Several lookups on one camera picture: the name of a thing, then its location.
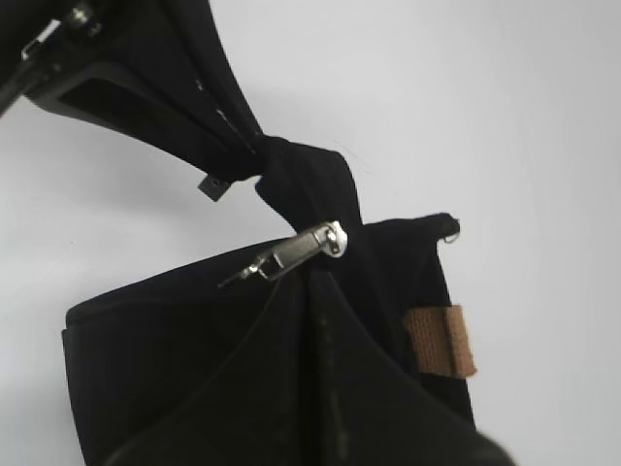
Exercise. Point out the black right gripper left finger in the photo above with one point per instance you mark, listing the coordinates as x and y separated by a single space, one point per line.
154 71

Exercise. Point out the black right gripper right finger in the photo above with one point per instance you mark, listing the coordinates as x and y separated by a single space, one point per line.
310 441

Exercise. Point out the black fabric tote bag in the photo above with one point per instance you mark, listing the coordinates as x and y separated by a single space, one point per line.
372 334

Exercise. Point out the silver metal zipper pull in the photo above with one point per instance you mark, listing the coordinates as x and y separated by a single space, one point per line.
328 238

